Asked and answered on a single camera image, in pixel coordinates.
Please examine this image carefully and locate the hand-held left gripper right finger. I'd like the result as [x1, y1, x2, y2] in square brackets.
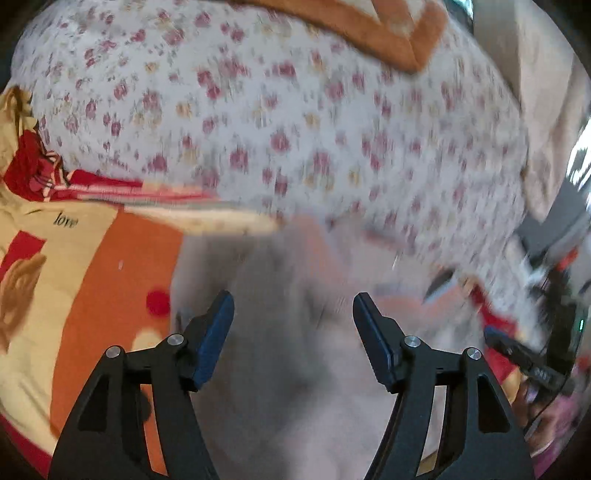
[353, 292, 534, 480]

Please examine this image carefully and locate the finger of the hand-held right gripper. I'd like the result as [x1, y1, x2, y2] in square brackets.
[483, 325, 575, 395]

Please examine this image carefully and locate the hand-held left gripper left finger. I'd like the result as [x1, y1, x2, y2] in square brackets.
[48, 290, 235, 480]

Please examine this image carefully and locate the grey beige jacket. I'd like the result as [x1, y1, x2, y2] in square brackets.
[168, 215, 490, 480]

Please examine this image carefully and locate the pink cloth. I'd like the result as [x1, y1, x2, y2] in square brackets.
[515, 383, 583, 460]

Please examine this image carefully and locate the printed fleece blanket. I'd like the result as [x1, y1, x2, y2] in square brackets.
[0, 85, 532, 478]

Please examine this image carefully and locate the floral bed sheet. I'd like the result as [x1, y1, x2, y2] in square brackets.
[9, 0, 532, 319]

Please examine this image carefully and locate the beige cloth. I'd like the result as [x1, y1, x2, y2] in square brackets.
[473, 0, 591, 224]

